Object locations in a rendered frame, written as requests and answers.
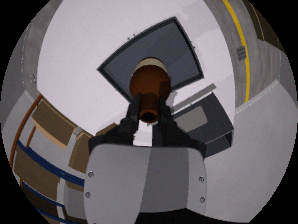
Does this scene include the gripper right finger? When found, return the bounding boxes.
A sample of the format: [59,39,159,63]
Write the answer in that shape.
[158,96,207,159]

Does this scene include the dark brown glass bottle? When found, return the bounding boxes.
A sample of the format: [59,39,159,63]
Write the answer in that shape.
[129,57,171,123]

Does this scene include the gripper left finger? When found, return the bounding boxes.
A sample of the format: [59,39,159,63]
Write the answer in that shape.
[88,95,140,155]

